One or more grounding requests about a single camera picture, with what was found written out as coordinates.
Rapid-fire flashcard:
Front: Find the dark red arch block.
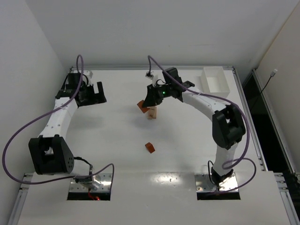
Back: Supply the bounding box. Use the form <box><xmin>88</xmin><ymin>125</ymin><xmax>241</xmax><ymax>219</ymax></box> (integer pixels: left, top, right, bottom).
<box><xmin>137</xmin><ymin>100</ymin><xmax>149</xmax><ymax>113</ymax></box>

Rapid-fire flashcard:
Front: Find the light wood cube block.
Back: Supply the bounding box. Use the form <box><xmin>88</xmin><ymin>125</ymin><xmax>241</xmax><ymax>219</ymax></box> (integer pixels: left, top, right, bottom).
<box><xmin>147</xmin><ymin>107</ymin><xmax>153</xmax><ymax>120</ymax></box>

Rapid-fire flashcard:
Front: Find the dark red wedge block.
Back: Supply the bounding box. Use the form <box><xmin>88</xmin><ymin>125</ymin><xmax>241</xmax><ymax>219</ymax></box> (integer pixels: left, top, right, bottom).
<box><xmin>145</xmin><ymin>142</ymin><xmax>155</xmax><ymax>154</ymax></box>

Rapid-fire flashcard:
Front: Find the white perforated box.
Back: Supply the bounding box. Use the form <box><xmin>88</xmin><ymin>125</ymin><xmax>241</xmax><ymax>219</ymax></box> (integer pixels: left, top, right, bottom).
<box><xmin>200</xmin><ymin>67</ymin><xmax>230</xmax><ymax>98</ymax></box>

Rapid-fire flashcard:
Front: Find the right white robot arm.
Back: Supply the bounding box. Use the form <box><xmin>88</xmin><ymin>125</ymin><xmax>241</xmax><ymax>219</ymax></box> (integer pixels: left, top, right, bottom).
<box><xmin>142</xmin><ymin>81</ymin><xmax>246</xmax><ymax>186</ymax></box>

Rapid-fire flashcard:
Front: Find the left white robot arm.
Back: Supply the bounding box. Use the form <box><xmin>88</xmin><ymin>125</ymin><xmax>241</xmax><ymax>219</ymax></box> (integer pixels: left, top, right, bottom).
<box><xmin>29</xmin><ymin>71</ymin><xmax>106</xmax><ymax>175</ymax></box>

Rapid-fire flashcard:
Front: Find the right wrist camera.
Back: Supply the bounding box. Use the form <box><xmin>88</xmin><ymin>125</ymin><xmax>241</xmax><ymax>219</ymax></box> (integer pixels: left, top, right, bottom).
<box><xmin>145</xmin><ymin>67</ymin><xmax>195</xmax><ymax>89</ymax></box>

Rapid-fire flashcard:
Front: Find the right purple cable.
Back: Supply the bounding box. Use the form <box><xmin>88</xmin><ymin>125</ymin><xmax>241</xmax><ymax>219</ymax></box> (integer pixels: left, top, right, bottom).
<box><xmin>147</xmin><ymin>55</ymin><xmax>256</xmax><ymax>195</ymax></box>

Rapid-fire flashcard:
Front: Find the purple cable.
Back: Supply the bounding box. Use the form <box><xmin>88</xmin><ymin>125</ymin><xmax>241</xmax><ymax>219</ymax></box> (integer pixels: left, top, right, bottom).
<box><xmin>147</xmin><ymin>55</ymin><xmax>256</xmax><ymax>195</ymax></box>
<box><xmin>1</xmin><ymin>54</ymin><xmax>115</xmax><ymax>186</ymax></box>

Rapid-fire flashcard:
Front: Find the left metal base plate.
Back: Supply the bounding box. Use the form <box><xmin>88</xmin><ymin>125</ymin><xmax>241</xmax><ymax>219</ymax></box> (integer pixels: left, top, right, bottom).
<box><xmin>69</xmin><ymin>173</ymin><xmax>113</xmax><ymax>193</ymax></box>

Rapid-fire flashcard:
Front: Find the metal base plate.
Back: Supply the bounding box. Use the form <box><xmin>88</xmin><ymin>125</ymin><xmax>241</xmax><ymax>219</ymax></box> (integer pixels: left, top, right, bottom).
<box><xmin>195</xmin><ymin>173</ymin><xmax>239</xmax><ymax>193</ymax></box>
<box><xmin>69</xmin><ymin>173</ymin><xmax>113</xmax><ymax>193</ymax></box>

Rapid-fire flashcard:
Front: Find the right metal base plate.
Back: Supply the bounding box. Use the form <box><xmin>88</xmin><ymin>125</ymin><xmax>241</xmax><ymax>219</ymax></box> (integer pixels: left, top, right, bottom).
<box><xmin>195</xmin><ymin>173</ymin><xmax>239</xmax><ymax>193</ymax></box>

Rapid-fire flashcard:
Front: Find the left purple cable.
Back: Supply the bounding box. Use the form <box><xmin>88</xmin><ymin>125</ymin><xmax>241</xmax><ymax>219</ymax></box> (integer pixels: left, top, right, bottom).
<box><xmin>1</xmin><ymin>54</ymin><xmax>115</xmax><ymax>186</ymax></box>

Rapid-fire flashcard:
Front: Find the black wall cable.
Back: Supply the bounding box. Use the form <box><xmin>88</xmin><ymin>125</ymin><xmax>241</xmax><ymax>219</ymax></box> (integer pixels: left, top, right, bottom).
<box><xmin>260</xmin><ymin>69</ymin><xmax>278</xmax><ymax>93</ymax></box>

